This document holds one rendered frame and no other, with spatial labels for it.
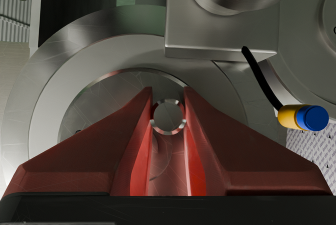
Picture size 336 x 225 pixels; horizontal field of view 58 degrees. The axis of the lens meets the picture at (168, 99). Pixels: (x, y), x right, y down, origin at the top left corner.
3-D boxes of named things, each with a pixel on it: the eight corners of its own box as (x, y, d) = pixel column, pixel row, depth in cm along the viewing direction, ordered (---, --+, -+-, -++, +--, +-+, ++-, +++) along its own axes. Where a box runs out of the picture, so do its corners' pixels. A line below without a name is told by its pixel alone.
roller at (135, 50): (261, 45, 16) (238, 267, 16) (200, 82, 42) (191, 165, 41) (40, 20, 16) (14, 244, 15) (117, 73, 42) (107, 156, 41)
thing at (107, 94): (21, 152, 14) (132, 34, 14) (39, 146, 16) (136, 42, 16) (140, 263, 14) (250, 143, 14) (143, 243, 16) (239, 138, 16)
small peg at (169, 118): (193, 123, 11) (161, 142, 11) (188, 120, 14) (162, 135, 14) (174, 91, 11) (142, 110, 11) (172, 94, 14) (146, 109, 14)
